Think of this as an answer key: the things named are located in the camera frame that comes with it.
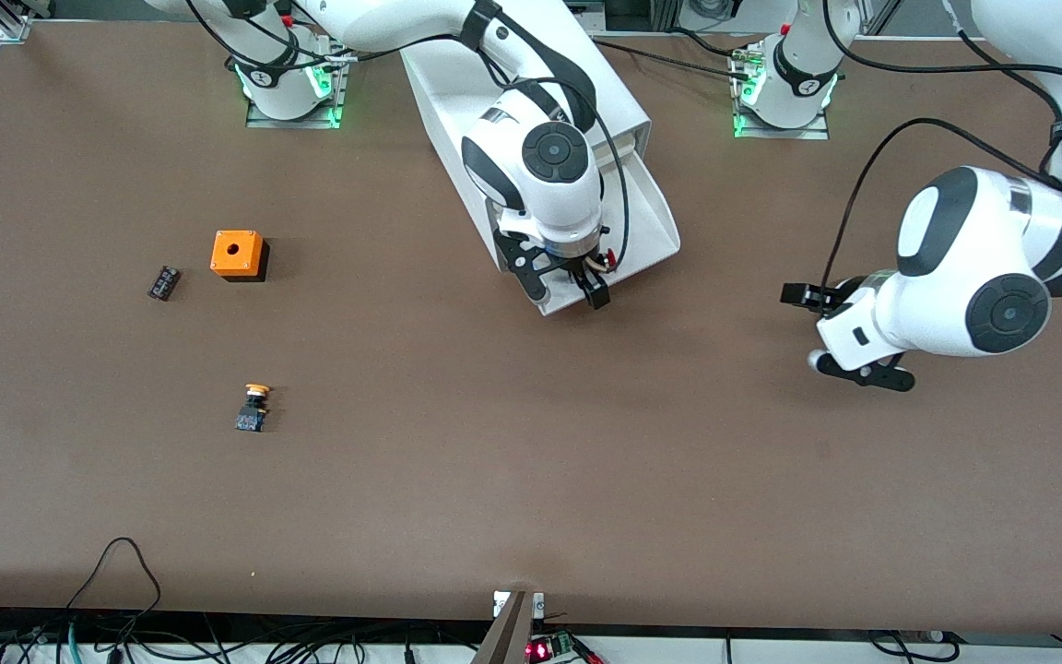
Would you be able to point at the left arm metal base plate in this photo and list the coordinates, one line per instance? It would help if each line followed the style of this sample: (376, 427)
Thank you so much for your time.
(780, 135)

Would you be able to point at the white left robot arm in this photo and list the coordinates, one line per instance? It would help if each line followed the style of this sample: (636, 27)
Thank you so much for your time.
(973, 267)

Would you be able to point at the orange button enclosure box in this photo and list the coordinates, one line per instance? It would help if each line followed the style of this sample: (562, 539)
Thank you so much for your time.
(250, 254)

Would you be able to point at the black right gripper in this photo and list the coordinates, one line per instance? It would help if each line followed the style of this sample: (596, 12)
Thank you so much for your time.
(584, 273)

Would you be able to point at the grey metal mounting post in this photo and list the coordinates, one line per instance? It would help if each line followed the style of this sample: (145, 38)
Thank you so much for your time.
(503, 636)

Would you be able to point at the circuit board with red light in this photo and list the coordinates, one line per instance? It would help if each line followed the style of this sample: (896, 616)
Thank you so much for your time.
(549, 648)

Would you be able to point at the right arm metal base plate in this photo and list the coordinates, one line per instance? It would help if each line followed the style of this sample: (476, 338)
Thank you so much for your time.
(344, 78)

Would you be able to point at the orange emergency stop button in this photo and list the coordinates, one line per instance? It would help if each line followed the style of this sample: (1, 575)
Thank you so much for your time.
(253, 413)

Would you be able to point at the small black terminal block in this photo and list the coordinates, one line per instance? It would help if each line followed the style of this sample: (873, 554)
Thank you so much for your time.
(164, 282)

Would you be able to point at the aluminium frame profile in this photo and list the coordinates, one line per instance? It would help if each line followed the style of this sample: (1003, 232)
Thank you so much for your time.
(10, 23)

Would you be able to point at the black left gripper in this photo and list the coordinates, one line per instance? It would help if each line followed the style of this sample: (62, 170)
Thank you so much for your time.
(840, 297)

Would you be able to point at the white table edge rail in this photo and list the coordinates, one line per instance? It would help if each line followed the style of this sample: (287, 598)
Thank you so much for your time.
(798, 651)

